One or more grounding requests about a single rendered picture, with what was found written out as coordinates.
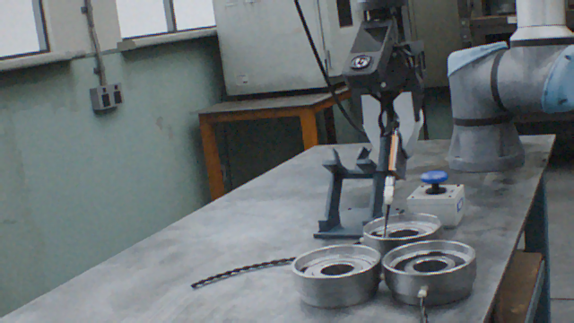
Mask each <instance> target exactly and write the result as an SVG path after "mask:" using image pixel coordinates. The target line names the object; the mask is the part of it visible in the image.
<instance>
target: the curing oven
mask: <svg viewBox="0 0 574 323"><path fill-rule="evenodd" d="M298 2H299V5H300V9H302V11H303V14H304V17H305V19H306V22H307V25H308V27H309V31H310V34H311V37H312V39H313V42H314V45H315V47H316V50H317V53H318V55H319V58H320V60H321V63H322V65H324V68H325V69H326V73H327V76H328V78H329V81H330V83H331V84H332V85H333V84H336V83H339V82H342V81H344V79H343V76H342V72H341V71H342V69H343V66H344V62H345V60H346V58H347V56H348V53H349V51H350V48H351V46H352V43H353V42H354V39H355V38H356V35H357V33H358V30H359V28H360V26H361V23H362V22H367V21H368V13H367V12H366V11H364V12H357V13H356V12H355V9H354V3H357V0H298ZM213 7H214V12H215V18H216V23H217V30H218V35H219V38H218V40H219V47H220V52H221V58H222V70H223V75H224V81H225V86H226V92H227V96H229V95H237V101H242V100H245V97H244V94H250V93H260V92H279V91H289V90H300V89H310V88H320V91H321V93H328V92H329V90H328V86H327V84H326V81H325V78H324V76H323V74H321V71H320V69H319V67H318V64H317V60H316V59H315V56H314V54H313V51H312V48H311V46H310V44H309V40H308V36H307V34H306V32H305V29H304V26H303V24H302V21H301V20H300V17H299V15H298V12H297V9H296V6H295V3H294V2H293V0H213Z"/></svg>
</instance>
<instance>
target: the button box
mask: <svg viewBox="0 0 574 323"><path fill-rule="evenodd" d="M407 204H408V212H409V213H423V214H433V215H436V216H438V217H439V218H440V219H442V221H443V227H444V228H456V227H457V226H458V225H459V223H460V222H461V220H462V219H463V217H464V216H465V193H464V185H451V186H439V189H438V190H431V186H419V187H418V188H417V189H416V190H415V191H414V192H413V193H412V195H411V196H410V197H409V198H408V199H407Z"/></svg>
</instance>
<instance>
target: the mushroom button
mask: <svg viewBox="0 0 574 323"><path fill-rule="evenodd" d="M447 179H448V175H447V173H446V172H443V171H430V172H426V173H424V174H422V177H421V181H422V182H423V183H428V184H431V190H438V189H439V183H440V182H444V181H446V180H447Z"/></svg>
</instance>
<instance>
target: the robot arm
mask: <svg viewBox="0 0 574 323"><path fill-rule="evenodd" d="M516 1H517V32H516V33H515V34H514V35H513V36H512V37H511V38H510V49H508V46H507V45H506V42H504V41H503V42H499V43H495V44H491V45H483V46H480V47H476V48H469V49H466V50H461V51H457V52H454V53H452V54H451V55H450V56H449V58H448V70H449V74H448V78H449V81H450V91H451V101H452V112H453V122H454V130H453V135H452V139H451V143H450V146H449V151H448V166H449V168H450V169H451V170H454V171H457V172H464V173H481V172H490V171H498V170H507V169H511V168H515V167H517V166H520V165H522V164H524V162H525V151H524V148H523V144H522V142H521V139H520V137H519V134H518V132H517V129H516V127H515V125H514V118H513V111H515V112H545V113H549V114H551V113H554V112H564V111H570V110H572V109H574V34H573V33H572V32H570V31H569V30H568V29H567V27H566V6H565V1H564V0H516ZM408 5H409V2H408V0H357V3H354V9H355V12H356V13H357V12H364V11H369V15H370V20H369V21H367V22H362V23H361V26H360V28H359V30H358V33H357V35H356V38H355V39H354V42H353V43H352V46H351V48H350V51H349V53H348V56H347V58H346V60H345V62H344V66H343V69H342V71H341V72H342V76H343V79H344V82H345V83H346V85H347V88H348V89H352V102H353V105H354V107H355V109H356V112H357V114H358V117H359V119H360V122H361V124H362V125H363V128H364V130H366V133H367V135H368V137H369V139H370V141H371V142H372V145H373V147H374V148H375V150H376V151H377V153H379V144H380V137H384V133H385V127H386V124H387V113H386V111H385V102H384V101H383V100H382V99H380V92H379V90H380V89H381V88H382V87H392V89H393V90H394V92H399V91H401V84H402V93H401V94H400V95H399V96H398V97H397V98H396V99H395V100H394V101H393V105H394V110H395V113H396V114H398V116H399V118H400V122H401V123H400V128H399V131H400V133H401V135H402V146H401V147H402V151H403V153H404V157H405V158H406V159H407V160H408V159H410V158H411V156H412V154H413V151H414V149H415V147H416V145H417V139H418V135H419V130H420V128H421V126H422V123H423V114H422V110H421V108H422V102H423V98H424V84H423V80H424V79H426V78H428V70H426V61H425V52H424V43H423V40H417V41H412V36H411V27H410V25H409V18H408V9H407V6H408ZM421 52H422V61H421ZM417 54H418V62H419V68H418V65H416V64H415V58H414V55H417ZM422 62H423V70H422ZM418 71H420V75H421V76H419V75H418Z"/></svg>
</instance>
